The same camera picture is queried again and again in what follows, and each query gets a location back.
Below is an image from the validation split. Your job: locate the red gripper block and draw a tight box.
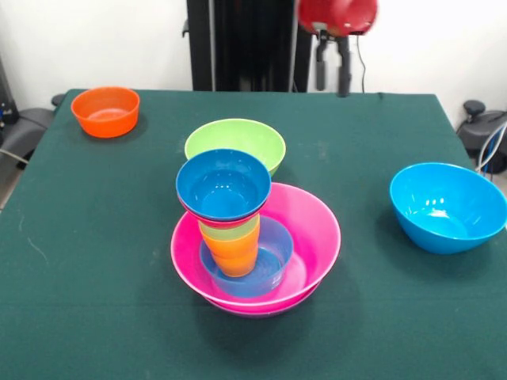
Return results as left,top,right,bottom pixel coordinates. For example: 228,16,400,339
297,0,379,98

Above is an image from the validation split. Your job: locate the lime green bowl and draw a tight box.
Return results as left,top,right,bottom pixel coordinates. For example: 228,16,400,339
184,118,287,178

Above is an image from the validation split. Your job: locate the large pink bowl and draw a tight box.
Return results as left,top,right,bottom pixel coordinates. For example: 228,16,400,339
170,181,342,317

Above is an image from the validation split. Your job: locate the dark blue bowl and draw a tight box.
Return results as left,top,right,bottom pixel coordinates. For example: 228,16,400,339
175,148,273,222

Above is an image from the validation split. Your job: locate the small light blue bowl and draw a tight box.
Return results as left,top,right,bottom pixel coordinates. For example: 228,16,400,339
199,216,295,298

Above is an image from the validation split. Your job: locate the small pink bowl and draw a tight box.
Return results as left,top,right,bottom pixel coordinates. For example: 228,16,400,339
177,196,269,230

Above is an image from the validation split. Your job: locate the green cup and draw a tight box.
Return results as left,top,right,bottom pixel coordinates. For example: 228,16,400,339
198,215,261,241

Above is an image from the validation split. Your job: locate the orange cup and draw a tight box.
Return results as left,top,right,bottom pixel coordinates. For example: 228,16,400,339
201,226,261,278

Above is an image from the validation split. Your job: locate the large light blue bowl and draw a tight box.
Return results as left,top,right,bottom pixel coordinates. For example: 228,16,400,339
389,161,507,256

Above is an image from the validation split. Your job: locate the orange bowl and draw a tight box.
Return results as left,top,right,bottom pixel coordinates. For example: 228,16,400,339
71,85,141,139

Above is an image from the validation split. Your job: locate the dark green tablecloth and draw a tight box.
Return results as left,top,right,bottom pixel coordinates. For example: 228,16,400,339
0,88,507,380

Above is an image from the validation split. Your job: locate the black hanging cable with plug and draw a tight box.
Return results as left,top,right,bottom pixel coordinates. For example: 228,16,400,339
350,34,368,94

